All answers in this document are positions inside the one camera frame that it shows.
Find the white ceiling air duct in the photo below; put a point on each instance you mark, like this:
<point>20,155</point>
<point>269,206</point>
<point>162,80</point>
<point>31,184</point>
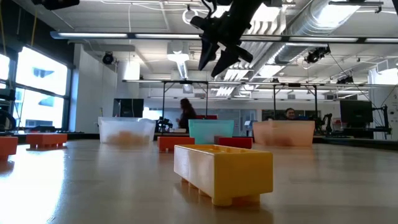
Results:
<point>178,62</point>

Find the orange plastic bin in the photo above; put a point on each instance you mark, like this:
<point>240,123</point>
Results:
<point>283,133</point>

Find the silver ceiling pipe bundle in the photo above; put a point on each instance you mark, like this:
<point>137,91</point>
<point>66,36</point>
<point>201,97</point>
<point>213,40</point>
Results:
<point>264,49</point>

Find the black aluminium rig frame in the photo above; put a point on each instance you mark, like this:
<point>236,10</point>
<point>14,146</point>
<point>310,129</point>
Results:
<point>367,142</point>

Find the long yellow toy brick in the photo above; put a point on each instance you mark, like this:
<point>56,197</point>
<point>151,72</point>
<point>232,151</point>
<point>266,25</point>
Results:
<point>242,174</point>

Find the large window wall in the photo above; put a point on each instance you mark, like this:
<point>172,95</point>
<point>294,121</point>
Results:
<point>40,77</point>

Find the person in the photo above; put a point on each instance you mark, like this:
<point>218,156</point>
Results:
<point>186,115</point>
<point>290,113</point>

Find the black round ceiling spotlight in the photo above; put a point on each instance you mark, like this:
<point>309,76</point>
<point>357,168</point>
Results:
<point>108,58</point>

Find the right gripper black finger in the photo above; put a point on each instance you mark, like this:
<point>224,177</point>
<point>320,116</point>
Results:
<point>230,60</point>
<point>208,53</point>

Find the black ceiling-mounted camera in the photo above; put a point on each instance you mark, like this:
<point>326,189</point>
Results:
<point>315,55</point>

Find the black computer monitor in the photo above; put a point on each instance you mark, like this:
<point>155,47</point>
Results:
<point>128,108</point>
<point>356,111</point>

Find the black background rig frame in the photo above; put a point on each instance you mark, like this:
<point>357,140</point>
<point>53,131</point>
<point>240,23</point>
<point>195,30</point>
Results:
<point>274,99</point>
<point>163,99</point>

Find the clear plastic bin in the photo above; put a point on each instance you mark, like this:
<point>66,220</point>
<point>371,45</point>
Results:
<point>124,127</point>

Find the long red toy brick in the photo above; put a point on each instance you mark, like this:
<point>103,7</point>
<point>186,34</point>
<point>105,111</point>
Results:
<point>235,143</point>

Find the silver round ventilation duct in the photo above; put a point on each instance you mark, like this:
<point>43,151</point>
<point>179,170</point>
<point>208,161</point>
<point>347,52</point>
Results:
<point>311,25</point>

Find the red background box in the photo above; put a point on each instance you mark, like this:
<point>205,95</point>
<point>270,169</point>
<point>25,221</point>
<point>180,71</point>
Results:
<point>206,117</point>

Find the teal plastic bin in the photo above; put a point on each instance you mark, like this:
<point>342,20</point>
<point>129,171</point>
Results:
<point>211,130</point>

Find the long linear ceiling light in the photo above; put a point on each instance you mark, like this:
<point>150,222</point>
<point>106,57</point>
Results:
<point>143,81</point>
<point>93,35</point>

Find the long orange toy brick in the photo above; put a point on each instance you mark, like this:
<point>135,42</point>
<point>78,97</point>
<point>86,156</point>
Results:
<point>175,143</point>
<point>46,139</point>
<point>7,146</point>

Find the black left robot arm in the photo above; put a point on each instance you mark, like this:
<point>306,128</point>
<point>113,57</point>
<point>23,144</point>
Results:
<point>56,3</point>

